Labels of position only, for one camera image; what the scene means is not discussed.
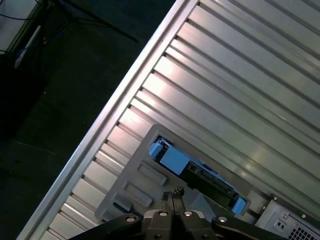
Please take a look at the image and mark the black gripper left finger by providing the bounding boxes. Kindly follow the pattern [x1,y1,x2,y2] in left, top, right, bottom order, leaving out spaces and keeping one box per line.
[87,191,174,240]

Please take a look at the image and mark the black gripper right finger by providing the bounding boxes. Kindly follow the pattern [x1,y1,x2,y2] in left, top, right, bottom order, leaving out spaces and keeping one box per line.
[173,186,285,240]

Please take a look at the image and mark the hard disk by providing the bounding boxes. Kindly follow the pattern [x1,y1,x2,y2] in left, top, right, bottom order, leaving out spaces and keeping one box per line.
[148,135,247,216]

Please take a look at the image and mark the grey parts rack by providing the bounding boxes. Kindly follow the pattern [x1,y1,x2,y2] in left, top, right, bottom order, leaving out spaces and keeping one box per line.
[96,123,273,226]

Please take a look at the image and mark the black PC case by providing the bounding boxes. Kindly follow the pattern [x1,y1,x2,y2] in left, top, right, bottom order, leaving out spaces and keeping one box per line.
[259,194,320,240]

